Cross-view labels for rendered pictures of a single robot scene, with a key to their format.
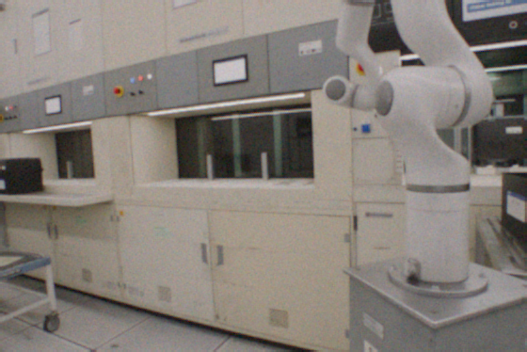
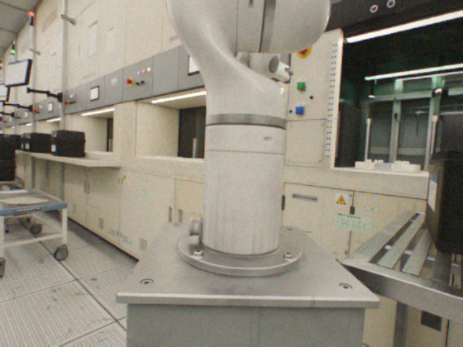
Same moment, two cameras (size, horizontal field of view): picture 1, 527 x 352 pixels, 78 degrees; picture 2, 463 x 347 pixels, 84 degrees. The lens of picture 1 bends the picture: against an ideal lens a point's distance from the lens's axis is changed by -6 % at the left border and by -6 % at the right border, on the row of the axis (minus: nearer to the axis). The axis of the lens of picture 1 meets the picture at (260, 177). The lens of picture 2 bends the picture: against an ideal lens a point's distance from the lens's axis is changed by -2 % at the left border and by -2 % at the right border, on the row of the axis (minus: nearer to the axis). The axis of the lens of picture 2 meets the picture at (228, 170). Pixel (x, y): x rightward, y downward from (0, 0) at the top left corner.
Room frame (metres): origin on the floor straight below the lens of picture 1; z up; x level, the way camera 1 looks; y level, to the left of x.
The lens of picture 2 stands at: (0.27, -0.43, 0.91)
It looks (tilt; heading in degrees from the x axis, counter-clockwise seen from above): 4 degrees down; 14
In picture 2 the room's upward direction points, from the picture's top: 3 degrees clockwise
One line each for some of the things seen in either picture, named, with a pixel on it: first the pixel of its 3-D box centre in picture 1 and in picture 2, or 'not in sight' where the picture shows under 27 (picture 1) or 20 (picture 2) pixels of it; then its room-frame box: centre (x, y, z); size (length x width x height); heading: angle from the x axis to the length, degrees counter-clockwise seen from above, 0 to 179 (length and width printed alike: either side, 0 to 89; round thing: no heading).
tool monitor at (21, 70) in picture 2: not in sight; (36, 81); (2.54, 2.34, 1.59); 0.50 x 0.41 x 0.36; 152
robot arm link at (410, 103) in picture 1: (423, 129); (227, 48); (0.66, -0.32, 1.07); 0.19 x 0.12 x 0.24; 102
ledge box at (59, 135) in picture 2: (17, 175); (67, 143); (2.44, 1.81, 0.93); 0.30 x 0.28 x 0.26; 59
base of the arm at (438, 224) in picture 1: (437, 233); (241, 189); (0.67, -0.35, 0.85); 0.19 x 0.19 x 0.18
